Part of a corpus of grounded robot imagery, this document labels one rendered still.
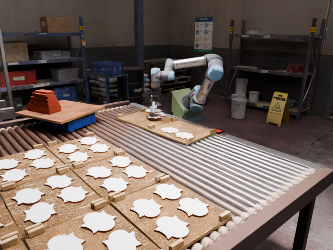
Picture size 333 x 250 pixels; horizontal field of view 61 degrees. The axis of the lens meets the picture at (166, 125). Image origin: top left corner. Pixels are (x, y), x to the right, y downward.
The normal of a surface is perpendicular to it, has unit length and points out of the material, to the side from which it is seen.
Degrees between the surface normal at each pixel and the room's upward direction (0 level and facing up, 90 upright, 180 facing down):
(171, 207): 0
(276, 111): 76
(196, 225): 0
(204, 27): 90
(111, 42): 90
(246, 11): 90
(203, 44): 90
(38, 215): 0
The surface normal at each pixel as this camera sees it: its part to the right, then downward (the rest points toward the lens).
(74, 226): 0.01, -0.95
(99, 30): 0.69, 0.24
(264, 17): -0.72, 0.22
